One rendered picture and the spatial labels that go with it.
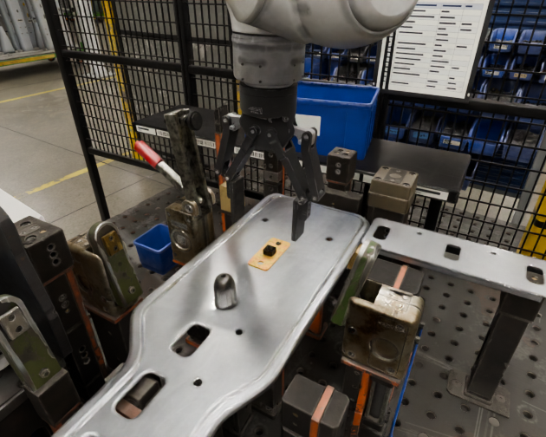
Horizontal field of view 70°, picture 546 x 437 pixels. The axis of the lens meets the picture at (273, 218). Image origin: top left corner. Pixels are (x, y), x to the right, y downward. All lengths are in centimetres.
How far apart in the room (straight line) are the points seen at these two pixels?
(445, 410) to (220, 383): 51
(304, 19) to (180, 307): 40
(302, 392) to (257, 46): 39
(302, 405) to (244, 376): 7
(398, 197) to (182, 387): 51
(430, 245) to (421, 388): 31
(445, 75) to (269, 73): 60
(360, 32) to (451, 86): 73
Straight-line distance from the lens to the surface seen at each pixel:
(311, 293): 58
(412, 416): 85
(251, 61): 48
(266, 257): 63
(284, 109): 51
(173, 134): 63
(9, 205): 94
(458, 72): 101
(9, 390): 61
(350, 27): 30
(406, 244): 71
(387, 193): 78
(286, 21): 32
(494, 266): 71
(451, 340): 100
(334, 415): 47
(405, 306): 52
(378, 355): 57
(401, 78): 103
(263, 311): 55
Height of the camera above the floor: 139
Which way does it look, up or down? 32 degrees down
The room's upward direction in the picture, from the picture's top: straight up
